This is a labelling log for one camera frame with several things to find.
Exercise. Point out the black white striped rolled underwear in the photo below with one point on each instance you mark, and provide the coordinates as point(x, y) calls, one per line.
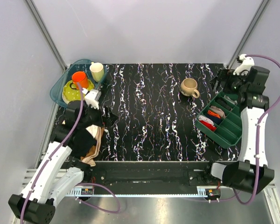
point(221, 102)

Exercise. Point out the yellow green dotted plate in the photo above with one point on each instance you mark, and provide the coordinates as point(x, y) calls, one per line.
point(69, 94)

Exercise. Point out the beige tan garment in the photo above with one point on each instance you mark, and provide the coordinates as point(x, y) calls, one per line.
point(97, 133)

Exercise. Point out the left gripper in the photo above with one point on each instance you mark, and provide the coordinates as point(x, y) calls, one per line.
point(109, 119)

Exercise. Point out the green plastic divided organizer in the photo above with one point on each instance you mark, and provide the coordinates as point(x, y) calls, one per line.
point(229, 132)

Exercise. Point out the cream yellow cup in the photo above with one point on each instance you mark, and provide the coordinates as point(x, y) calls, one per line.
point(97, 71)

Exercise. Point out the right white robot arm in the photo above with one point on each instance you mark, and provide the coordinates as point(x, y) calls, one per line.
point(250, 173)

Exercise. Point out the grey underwear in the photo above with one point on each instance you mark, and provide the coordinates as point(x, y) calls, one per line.
point(232, 101)

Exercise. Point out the black garment pile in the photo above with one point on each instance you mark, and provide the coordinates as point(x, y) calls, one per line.
point(81, 142)

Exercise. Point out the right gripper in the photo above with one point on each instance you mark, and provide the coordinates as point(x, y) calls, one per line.
point(223, 75)

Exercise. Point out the orange cup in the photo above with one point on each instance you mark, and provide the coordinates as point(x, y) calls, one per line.
point(81, 78)

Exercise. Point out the teal transparent plastic basin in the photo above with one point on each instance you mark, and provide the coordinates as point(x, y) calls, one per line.
point(80, 65)

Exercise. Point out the navy blue rolled underwear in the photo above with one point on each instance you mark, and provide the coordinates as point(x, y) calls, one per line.
point(216, 120)

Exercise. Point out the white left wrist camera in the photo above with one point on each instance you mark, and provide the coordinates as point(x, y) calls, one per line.
point(91, 97)

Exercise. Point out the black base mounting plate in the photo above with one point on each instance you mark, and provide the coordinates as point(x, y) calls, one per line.
point(145, 178)

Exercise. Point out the orange black rolled underwear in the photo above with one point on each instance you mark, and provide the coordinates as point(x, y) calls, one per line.
point(213, 114)

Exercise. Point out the red white rolled underwear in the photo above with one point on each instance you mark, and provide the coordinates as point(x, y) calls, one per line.
point(207, 122)

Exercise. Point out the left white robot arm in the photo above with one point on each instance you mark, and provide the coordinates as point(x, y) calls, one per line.
point(66, 169)

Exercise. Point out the beige ceramic mug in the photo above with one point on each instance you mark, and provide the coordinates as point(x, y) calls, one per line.
point(188, 88)

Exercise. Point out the pinkish beige rolled underwear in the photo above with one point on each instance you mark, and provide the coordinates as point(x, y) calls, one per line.
point(218, 111)

